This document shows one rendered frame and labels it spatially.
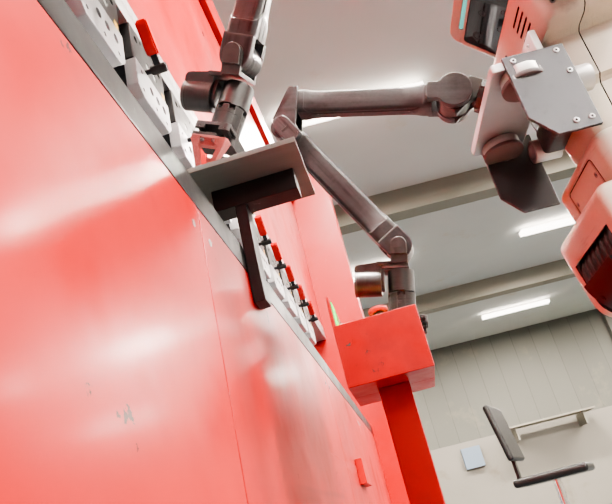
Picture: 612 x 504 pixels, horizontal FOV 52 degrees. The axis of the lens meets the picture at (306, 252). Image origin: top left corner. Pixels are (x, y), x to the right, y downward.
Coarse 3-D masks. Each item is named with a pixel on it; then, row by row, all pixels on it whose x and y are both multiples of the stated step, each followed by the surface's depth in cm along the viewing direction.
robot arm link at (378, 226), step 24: (288, 120) 142; (312, 144) 143; (312, 168) 142; (336, 168) 141; (336, 192) 139; (360, 192) 138; (360, 216) 137; (384, 216) 136; (384, 240) 134; (408, 240) 133
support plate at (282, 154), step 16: (272, 144) 100; (288, 144) 100; (224, 160) 100; (240, 160) 101; (256, 160) 102; (272, 160) 103; (288, 160) 104; (192, 176) 102; (208, 176) 103; (224, 176) 104; (240, 176) 105; (256, 176) 106; (304, 176) 109; (208, 192) 107; (304, 192) 114
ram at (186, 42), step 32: (128, 0) 120; (160, 0) 150; (192, 0) 200; (160, 32) 140; (192, 32) 183; (192, 64) 168; (256, 128) 279; (288, 224) 297; (288, 256) 260; (320, 320) 318
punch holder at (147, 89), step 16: (128, 32) 114; (128, 48) 112; (128, 64) 111; (144, 64) 117; (128, 80) 110; (144, 80) 113; (160, 80) 126; (144, 96) 110; (160, 96) 121; (160, 112) 118; (160, 128) 118
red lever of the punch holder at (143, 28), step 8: (136, 24) 112; (144, 24) 112; (144, 32) 112; (144, 40) 113; (152, 40) 113; (144, 48) 113; (152, 48) 113; (152, 56) 114; (160, 64) 115; (152, 72) 115; (160, 72) 115
